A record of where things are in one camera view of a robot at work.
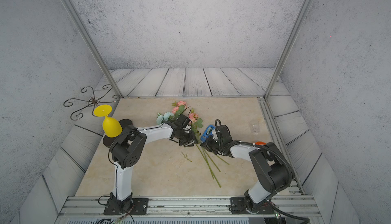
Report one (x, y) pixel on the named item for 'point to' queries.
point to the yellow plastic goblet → (112, 127)
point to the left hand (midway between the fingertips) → (200, 144)
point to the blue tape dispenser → (207, 132)
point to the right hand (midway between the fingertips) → (200, 144)
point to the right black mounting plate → (238, 206)
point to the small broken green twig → (186, 157)
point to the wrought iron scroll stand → (93, 101)
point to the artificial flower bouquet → (180, 112)
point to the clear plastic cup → (255, 129)
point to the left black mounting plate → (138, 206)
